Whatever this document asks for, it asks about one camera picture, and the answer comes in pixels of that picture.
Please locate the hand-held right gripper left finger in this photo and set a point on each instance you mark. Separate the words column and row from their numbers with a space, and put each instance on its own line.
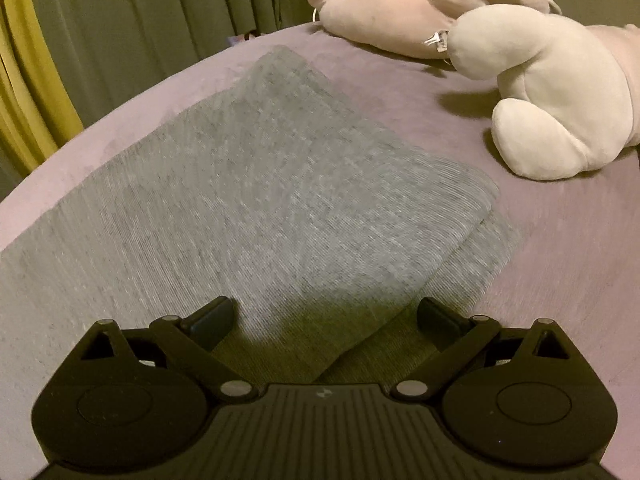
column 216, row 321

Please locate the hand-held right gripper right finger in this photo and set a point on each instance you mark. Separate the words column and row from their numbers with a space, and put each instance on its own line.
column 436, row 319

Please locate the grey pants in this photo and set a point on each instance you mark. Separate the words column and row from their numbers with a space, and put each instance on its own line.
column 240, row 175

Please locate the pale grey plush toy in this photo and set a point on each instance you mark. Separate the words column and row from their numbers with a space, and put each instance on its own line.
column 555, row 90

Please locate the yellow and grey curtain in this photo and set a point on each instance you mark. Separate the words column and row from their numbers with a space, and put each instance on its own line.
column 150, row 25

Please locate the pink plush toy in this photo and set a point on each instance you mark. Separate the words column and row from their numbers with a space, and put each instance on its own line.
column 395, row 10

